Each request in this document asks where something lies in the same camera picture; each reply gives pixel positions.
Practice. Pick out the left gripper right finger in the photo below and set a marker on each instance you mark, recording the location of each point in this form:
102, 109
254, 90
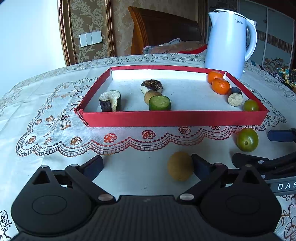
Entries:
210, 176

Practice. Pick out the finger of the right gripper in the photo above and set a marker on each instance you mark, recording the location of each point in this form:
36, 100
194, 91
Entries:
288, 136
259, 163

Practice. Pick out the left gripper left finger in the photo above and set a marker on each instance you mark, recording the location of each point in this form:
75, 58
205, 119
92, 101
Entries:
82, 179

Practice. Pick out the round brown kiwi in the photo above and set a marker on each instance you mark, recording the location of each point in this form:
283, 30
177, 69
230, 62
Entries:
180, 166

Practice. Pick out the green tomato fruit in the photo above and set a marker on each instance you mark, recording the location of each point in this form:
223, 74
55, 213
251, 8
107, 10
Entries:
250, 105
247, 140

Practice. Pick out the dark sugarcane piece small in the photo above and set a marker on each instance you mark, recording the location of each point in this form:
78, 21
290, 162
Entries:
234, 97

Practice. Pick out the orange mandarin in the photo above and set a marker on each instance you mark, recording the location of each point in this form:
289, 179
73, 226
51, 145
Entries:
220, 86
213, 75

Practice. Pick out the green cucumber piece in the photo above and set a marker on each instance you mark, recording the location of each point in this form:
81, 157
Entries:
159, 103

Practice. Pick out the brown kiwi fruit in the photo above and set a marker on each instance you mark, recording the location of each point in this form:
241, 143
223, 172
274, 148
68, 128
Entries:
148, 95

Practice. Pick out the striped colourful bedding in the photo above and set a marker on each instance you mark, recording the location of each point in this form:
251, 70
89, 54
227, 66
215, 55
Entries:
277, 69

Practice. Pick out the red shallow cardboard tray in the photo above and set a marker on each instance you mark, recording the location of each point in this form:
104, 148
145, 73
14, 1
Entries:
193, 102

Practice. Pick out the sliding wardrobe doors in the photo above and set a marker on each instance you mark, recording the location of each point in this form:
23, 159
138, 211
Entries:
275, 25

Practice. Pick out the white electric kettle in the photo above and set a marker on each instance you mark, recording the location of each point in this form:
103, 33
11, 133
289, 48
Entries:
232, 41

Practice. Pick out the floral pillow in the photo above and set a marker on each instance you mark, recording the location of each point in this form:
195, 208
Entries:
176, 46

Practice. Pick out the wooden bed headboard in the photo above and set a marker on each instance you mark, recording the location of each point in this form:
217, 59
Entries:
152, 28

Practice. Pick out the white wall switch panel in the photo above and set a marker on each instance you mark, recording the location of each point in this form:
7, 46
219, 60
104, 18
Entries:
92, 38

